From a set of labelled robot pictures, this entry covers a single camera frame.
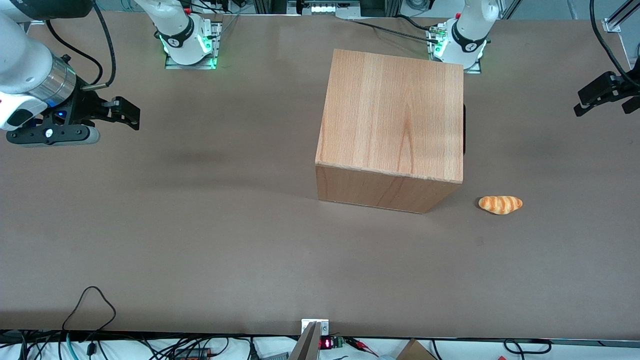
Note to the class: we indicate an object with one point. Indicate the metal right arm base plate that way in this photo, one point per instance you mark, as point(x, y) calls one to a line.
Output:
point(172, 62)

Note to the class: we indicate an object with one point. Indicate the toy bread roll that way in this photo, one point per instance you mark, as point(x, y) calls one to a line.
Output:
point(500, 204)

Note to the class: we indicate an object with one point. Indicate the wooden plank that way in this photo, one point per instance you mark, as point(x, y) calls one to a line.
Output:
point(306, 345)

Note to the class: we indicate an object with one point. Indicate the white lit power strip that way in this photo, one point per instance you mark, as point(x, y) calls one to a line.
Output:
point(330, 7)

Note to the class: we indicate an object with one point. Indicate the orange black device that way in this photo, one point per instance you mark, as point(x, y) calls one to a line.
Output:
point(192, 354)

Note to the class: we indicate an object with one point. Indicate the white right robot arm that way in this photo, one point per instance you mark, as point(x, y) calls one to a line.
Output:
point(25, 60)

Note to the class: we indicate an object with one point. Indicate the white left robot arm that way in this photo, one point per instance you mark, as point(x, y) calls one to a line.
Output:
point(467, 35)

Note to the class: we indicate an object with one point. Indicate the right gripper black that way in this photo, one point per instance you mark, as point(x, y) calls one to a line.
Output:
point(81, 108)

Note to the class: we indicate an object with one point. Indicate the small metal bracket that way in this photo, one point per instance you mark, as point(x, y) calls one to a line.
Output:
point(325, 326)

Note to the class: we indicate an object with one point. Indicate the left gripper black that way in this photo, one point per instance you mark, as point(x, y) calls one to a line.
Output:
point(601, 88)

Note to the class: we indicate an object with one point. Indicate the red clip leads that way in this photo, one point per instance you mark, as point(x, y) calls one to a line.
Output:
point(362, 346)

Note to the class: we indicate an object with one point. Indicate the red digit display module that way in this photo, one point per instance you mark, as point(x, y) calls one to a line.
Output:
point(327, 343)

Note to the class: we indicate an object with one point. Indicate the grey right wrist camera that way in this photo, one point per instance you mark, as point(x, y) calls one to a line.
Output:
point(60, 135)

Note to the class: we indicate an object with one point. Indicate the aluminium frame profile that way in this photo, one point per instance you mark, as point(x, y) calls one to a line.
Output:
point(620, 17)

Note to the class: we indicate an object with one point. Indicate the wooden drawer cabinet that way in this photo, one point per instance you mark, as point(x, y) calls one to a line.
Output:
point(390, 125)

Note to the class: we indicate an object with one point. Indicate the brown cardboard piece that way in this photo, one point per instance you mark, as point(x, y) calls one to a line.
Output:
point(415, 351)

